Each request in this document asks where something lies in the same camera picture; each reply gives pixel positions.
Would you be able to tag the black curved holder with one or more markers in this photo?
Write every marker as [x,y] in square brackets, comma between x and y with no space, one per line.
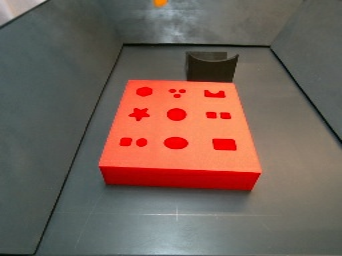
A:
[210,66]

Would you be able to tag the red shape-sorting board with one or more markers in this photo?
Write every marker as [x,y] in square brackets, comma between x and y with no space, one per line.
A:
[181,135]

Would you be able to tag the yellow oval peg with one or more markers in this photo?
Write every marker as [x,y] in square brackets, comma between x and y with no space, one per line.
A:
[161,3]

